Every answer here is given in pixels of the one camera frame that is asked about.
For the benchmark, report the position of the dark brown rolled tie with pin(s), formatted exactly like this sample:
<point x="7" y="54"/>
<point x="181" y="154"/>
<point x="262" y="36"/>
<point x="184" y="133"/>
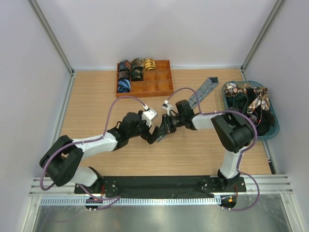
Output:
<point x="124" y="75"/>

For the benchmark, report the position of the brown blue rolled tie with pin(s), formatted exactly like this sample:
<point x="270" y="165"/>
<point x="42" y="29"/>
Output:
<point x="137" y="63"/>

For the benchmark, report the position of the aluminium frame rail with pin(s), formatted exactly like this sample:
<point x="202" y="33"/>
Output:
<point x="268" y="184"/>

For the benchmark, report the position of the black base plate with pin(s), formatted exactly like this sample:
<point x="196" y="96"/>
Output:
<point x="167" y="187"/>

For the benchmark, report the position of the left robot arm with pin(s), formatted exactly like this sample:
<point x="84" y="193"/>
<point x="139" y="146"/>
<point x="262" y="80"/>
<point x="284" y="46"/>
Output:
<point x="62" y="161"/>

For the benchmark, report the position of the dark camouflage rolled tie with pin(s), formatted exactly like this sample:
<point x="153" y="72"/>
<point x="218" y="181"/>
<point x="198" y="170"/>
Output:
<point x="137" y="75"/>

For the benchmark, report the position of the navy orange rolled tie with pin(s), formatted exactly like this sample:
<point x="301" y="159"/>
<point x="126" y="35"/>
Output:
<point x="124" y="65"/>

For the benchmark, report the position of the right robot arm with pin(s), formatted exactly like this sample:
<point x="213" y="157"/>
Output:
<point x="234" y="129"/>

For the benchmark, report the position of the brown blue floral tie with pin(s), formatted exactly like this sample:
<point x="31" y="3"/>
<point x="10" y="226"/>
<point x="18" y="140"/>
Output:
<point x="257" y="96"/>

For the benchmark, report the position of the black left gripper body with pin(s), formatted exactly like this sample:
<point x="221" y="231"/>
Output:
<point x="142" y="129"/>

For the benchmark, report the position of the blue striped rolled tie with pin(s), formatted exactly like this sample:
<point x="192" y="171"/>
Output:
<point x="123" y="86"/>

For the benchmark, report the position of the white slotted cable duct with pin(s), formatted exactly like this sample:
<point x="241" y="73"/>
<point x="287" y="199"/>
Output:
<point x="86" y="201"/>

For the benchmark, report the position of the teal plastic bin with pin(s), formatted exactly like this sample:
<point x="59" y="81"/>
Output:
<point x="269" y="118"/>

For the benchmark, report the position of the orange compartment tray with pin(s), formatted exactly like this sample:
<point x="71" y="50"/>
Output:
<point x="155" y="83"/>

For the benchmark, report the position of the yellow black rolled tie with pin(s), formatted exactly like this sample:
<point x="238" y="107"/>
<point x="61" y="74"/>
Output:
<point x="149" y="64"/>

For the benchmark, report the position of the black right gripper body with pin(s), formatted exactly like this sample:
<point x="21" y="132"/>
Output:
<point x="172" y="122"/>

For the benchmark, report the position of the dark navy floral tie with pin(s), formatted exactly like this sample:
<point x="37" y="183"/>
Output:
<point x="256" y="118"/>

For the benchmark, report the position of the dark green tie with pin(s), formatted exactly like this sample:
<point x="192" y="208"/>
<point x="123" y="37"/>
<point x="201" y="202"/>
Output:
<point x="238" y="101"/>

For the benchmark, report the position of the grey floral tie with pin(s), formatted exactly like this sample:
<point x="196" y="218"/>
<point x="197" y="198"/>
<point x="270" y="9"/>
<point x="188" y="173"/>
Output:
<point x="199" y="95"/>

